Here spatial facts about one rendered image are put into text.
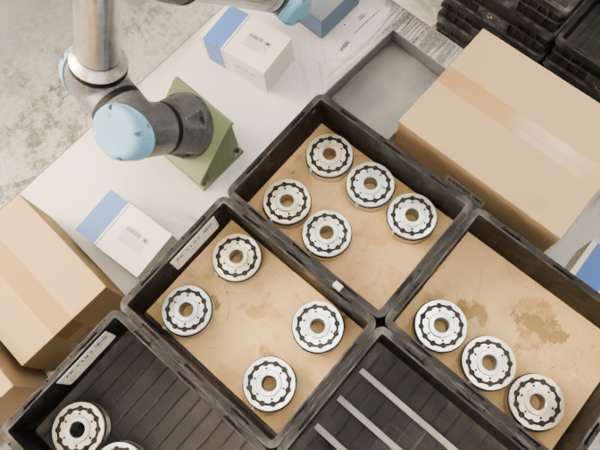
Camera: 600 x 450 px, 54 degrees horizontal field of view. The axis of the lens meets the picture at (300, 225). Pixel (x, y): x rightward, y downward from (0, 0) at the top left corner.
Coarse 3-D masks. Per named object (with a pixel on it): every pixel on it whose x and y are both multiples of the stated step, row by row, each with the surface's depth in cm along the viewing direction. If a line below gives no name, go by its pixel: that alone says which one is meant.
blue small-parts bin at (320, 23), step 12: (312, 0) 157; (324, 0) 157; (336, 0) 157; (348, 0) 151; (312, 12) 156; (324, 12) 156; (336, 12) 150; (348, 12) 156; (312, 24) 151; (324, 24) 149; (336, 24) 155; (324, 36) 154
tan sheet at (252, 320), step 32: (224, 288) 122; (256, 288) 122; (288, 288) 122; (160, 320) 121; (224, 320) 120; (256, 320) 120; (288, 320) 119; (192, 352) 118; (224, 352) 118; (256, 352) 118; (288, 352) 117; (224, 384) 116; (288, 416) 114
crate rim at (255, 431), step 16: (240, 208) 117; (256, 224) 116; (272, 240) 114; (288, 256) 114; (320, 272) 112; (128, 304) 112; (352, 304) 110; (368, 320) 109; (160, 336) 110; (368, 336) 108; (176, 352) 109; (352, 352) 107; (192, 368) 108; (336, 368) 106; (208, 384) 107; (320, 384) 106; (224, 400) 106; (240, 416) 106; (256, 432) 103; (288, 432) 103
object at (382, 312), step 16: (320, 96) 124; (304, 112) 123; (288, 128) 122; (368, 128) 122; (272, 144) 121; (384, 144) 120; (256, 160) 120; (240, 176) 119; (432, 176) 117; (448, 192) 116; (464, 208) 114; (272, 224) 116; (288, 240) 114; (304, 256) 113; (432, 256) 112; (416, 272) 111; (352, 288) 111; (400, 288) 112; (368, 304) 110; (384, 304) 109
